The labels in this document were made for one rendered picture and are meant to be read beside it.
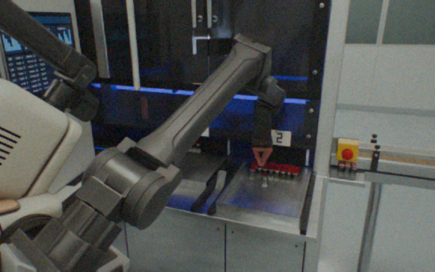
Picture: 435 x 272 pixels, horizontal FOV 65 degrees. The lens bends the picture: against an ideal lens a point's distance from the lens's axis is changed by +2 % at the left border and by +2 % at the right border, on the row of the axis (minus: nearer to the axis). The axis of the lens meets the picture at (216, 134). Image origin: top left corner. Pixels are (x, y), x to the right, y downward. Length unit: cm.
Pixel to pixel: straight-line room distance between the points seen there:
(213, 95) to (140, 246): 142
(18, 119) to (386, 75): 568
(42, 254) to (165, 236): 136
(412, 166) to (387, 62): 451
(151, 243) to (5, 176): 137
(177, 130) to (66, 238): 21
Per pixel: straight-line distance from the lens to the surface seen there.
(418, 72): 600
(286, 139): 132
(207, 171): 134
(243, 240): 160
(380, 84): 596
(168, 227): 173
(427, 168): 149
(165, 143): 50
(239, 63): 63
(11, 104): 51
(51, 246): 44
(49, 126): 53
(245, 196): 117
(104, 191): 46
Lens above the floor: 147
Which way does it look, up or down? 19 degrees down
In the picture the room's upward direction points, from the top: straight up
